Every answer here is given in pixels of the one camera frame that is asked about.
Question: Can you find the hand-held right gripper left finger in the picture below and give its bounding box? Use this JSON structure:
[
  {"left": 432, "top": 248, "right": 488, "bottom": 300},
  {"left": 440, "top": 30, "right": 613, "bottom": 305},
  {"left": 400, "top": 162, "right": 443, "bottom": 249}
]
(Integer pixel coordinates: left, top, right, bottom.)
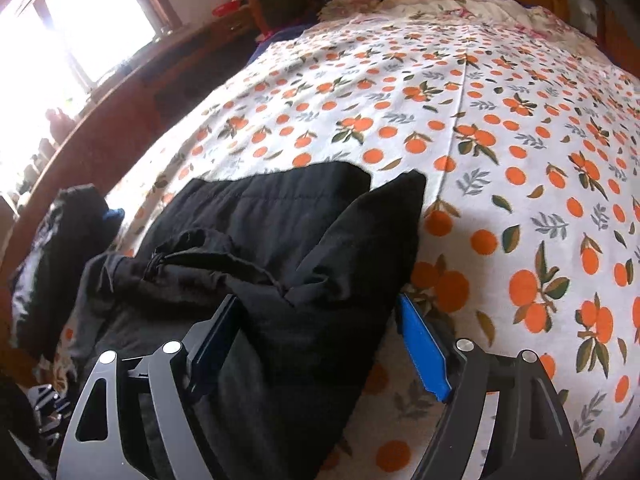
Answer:
[{"left": 55, "top": 294, "right": 242, "bottom": 480}]

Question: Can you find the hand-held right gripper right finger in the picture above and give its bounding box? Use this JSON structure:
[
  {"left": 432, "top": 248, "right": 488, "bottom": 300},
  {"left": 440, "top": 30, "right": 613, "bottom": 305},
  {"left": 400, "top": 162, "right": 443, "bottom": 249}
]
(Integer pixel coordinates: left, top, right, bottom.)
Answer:
[{"left": 395, "top": 292, "right": 585, "bottom": 480}]

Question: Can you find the black coat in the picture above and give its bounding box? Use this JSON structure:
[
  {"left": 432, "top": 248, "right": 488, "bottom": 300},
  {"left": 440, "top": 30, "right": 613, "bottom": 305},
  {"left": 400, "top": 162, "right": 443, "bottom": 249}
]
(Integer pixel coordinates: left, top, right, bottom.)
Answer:
[{"left": 65, "top": 160, "right": 428, "bottom": 480}]

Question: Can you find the pile of dark clothes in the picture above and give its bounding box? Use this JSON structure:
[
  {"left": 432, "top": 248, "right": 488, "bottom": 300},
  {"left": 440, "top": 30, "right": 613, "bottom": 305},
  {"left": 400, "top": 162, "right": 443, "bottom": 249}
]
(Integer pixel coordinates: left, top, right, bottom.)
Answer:
[{"left": 9, "top": 184, "right": 125, "bottom": 361}]

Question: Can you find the orange print bed sheet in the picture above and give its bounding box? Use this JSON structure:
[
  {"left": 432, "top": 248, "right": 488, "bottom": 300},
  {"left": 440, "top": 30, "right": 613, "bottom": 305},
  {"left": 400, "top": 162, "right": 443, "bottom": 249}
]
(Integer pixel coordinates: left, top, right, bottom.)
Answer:
[{"left": 50, "top": 7, "right": 640, "bottom": 480}]

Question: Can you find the wooden window cabinet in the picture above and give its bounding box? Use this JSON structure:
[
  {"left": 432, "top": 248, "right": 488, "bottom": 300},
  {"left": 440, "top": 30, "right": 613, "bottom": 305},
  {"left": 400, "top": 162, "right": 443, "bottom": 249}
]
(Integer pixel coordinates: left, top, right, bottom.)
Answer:
[{"left": 0, "top": 4, "right": 261, "bottom": 271}]

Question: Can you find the row of bottles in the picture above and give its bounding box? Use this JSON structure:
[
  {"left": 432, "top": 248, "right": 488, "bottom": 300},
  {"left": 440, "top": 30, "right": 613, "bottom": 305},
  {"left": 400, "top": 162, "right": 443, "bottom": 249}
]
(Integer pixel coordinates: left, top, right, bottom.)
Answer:
[{"left": 12, "top": 105, "right": 81, "bottom": 201}]

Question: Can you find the window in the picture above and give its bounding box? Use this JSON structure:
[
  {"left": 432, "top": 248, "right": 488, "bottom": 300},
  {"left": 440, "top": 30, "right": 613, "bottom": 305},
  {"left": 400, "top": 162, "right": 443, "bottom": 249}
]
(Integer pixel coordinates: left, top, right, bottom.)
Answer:
[{"left": 0, "top": 0, "right": 183, "bottom": 111}]

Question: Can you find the floral quilt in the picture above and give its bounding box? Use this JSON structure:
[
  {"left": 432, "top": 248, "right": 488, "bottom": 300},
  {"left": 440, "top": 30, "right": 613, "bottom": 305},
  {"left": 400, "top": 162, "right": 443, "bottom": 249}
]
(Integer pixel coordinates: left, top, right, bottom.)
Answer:
[{"left": 320, "top": 0, "right": 576, "bottom": 33}]

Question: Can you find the wooden wardrobe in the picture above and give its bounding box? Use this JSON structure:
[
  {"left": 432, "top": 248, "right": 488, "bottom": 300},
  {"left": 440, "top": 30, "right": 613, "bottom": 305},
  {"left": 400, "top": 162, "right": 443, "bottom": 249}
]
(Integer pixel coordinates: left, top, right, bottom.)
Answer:
[{"left": 570, "top": 0, "right": 640, "bottom": 81}]

